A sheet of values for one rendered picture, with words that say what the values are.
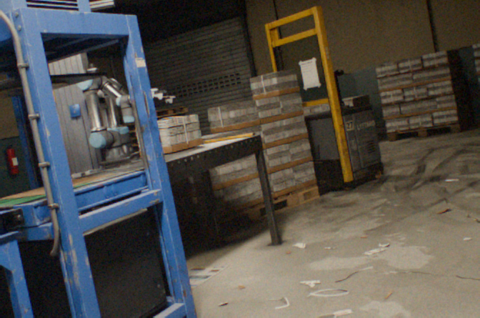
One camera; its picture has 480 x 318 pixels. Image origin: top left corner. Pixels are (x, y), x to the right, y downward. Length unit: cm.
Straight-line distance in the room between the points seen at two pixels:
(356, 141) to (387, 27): 551
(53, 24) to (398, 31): 912
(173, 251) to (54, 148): 84
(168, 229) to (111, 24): 101
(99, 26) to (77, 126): 187
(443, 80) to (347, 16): 293
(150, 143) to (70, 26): 66
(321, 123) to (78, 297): 400
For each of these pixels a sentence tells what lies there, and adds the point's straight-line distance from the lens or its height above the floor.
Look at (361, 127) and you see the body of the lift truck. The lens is 587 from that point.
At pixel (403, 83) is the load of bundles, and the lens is 932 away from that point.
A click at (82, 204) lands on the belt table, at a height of 73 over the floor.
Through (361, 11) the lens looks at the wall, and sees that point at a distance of 1123.
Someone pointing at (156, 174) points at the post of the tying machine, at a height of 77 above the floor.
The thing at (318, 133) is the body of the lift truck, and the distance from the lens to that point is 592.
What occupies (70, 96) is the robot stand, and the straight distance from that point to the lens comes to 437.
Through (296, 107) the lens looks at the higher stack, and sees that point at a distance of 540.
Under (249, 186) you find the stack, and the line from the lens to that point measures 491.
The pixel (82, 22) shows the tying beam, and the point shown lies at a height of 150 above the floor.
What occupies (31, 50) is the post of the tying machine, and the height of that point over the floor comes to 138.
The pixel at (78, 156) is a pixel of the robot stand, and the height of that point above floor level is 89.
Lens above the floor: 101
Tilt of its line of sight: 3 degrees down
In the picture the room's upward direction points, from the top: 11 degrees counter-clockwise
